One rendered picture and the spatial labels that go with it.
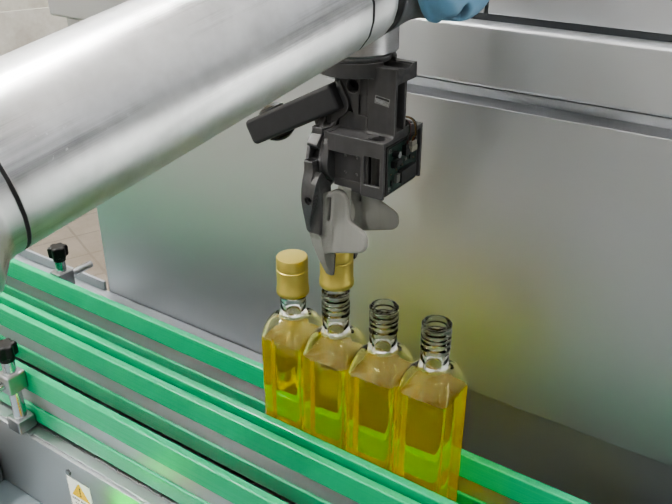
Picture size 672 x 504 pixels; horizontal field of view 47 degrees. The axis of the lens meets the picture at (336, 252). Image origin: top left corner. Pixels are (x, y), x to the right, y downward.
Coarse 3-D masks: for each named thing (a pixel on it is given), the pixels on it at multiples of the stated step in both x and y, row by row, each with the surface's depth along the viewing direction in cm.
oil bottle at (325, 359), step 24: (312, 336) 81; (360, 336) 82; (312, 360) 81; (336, 360) 79; (312, 384) 83; (336, 384) 81; (312, 408) 84; (336, 408) 82; (312, 432) 86; (336, 432) 84
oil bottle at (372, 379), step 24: (360, 360) 78; (384, 360) 77; (408, 360) 79; (360, 384) 79; (384, 384) 77; (360, 408) 80; (384, 408) 78; (360, 432) 82; (384, 432) 79; (360, 456) 83; (384, 456) 81
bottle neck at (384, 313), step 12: (384, 300) 77; (372, 312) 76; (384, 312) 75; (396, 312) 76; (372, 324) 77; (384, 324) 76; (396, 324) 77; (372, 336) 77; (384, 336) 76; (396, 336) 78; (372, 348) 78; (384, 348) 77; (396, 348) 78
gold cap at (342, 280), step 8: (336, 256) 76; (344, 256) 76; (352, 256) 77; (320, 264) 77; (336, 264) 76; (344, 264) 76; (352, 264) 77; (320, 272) 78; (336, 272) 76; (344, 272) 77; (352, 272) 78; (320, 280) 78; (328, 280) 77; (336, 280) 77; (344, 280) 77; (352, 280) 78; (328, 288) 77; (336, 288) 77; (344, 288) 77
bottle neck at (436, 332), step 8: (424, 320) 74; (432, 320) 75; (440, 320) 75; (448, 320) 74; (424, 328) 73; (432, 328) 73; (440, 328) 73; (448, 328) 73; (424, 336) 74; (432, 336) 73; (440, 336) 73; (448, 336) 73; (424, 344) 74; (432, 344) 73; (440, 344) 73; (448, 344) 74; (424, 352) 74; (432, 352) 74; (440, 352) 74; (448, 352) 74; (424, 360) 75; (432, 360) 74; (440, 360) 74; (448, 360) 75; (424, 368) 75; (432, 368) 75; (440, 368) 75
